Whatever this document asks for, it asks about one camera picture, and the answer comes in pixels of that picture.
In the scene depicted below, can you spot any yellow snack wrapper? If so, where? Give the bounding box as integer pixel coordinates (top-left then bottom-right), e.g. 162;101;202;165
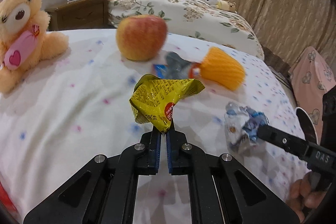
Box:
129;74;205;133

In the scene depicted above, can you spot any blue white wrapper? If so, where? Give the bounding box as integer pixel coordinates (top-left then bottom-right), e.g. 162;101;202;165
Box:
224;102;269;153

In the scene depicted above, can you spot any black white-rimmed trash bin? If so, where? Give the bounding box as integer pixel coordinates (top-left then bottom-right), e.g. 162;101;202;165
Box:
295;107;318;144

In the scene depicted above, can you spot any right hand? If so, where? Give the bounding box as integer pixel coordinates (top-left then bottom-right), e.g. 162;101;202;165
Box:
286;172;327;211

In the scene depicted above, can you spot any pink heart cloth cover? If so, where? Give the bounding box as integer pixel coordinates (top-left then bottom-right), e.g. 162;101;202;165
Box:
289;46;335;141

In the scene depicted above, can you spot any red blue snack wrapper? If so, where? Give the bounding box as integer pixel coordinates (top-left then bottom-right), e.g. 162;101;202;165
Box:
152;52;200;80

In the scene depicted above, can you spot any white dotted bed sheet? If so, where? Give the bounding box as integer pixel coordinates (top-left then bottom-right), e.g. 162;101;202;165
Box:
1;30;304;222

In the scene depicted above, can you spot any orange foam fruit net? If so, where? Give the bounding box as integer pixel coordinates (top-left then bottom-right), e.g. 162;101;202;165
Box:
199;47;245;91

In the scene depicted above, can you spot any red apple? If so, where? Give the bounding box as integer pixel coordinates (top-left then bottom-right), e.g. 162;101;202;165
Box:
116;15;168;61

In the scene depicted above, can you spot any floral bed quilt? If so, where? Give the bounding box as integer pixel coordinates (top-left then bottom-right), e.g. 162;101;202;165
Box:
108;0;264;60

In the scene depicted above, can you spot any wooden nightstand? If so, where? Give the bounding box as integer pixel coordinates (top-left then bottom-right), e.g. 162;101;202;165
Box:
45;0;109;31

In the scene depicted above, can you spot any beige teddy bear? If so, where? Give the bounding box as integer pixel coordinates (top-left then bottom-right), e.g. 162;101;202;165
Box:
1;0;69;94

